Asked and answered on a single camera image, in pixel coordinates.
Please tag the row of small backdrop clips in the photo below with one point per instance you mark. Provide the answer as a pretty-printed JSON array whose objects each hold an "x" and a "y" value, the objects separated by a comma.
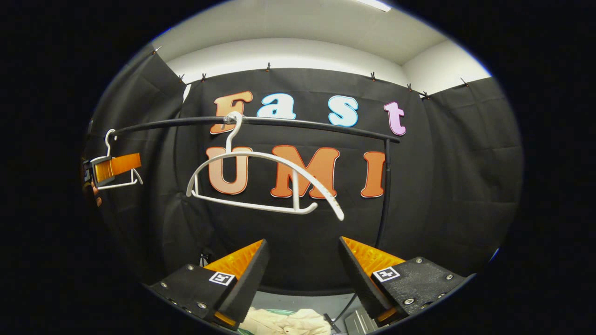
[{"x": 372, "y": 76}]

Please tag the white plastic hanger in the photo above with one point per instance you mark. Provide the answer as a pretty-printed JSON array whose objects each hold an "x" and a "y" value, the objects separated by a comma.
[
  {"x": 108, "y": 144},
  {"x": 295, "y": 190}
]

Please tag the black clothes rail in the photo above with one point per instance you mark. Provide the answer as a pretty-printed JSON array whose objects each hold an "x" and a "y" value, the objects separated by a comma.
[{"x": 326, "y": 126}]

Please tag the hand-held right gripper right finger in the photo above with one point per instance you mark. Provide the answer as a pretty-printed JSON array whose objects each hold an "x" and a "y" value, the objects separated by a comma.
[{"x": 361, "y": 284}]

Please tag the black backdrop cloth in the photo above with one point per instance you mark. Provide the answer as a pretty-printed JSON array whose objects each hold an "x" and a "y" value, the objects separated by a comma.
[{"x": 442, "y": 186}]

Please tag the cream shirt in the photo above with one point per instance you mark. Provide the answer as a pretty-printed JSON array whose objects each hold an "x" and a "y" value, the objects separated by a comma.
[{"x": 298, "y": 321}]

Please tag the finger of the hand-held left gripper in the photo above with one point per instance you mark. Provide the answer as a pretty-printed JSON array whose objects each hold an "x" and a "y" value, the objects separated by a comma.
[{"x": 123, "y": 165}]

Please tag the ceiling light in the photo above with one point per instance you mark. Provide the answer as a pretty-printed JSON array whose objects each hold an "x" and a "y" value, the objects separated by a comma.
[{"x": 375, "y": 4}]

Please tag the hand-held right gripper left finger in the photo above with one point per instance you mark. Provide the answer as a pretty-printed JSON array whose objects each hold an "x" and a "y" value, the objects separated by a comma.
[{"x": 242, "y": 288}]

